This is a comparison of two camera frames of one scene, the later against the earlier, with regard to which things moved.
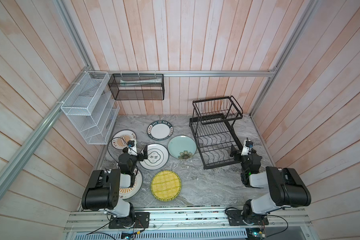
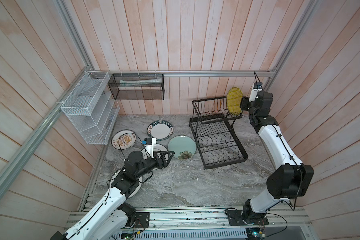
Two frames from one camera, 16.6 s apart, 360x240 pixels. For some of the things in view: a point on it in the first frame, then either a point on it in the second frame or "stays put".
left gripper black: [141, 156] to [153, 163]
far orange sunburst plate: [120, 139] stays put
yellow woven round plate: [166, 185] to [234, 100]
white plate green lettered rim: [160, 130] stays put
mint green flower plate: [182, 147] stays put
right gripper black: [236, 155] to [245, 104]
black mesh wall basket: [137, 86] stays put
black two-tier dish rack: [211, 126] stays put
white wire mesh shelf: [91, 107] stays put
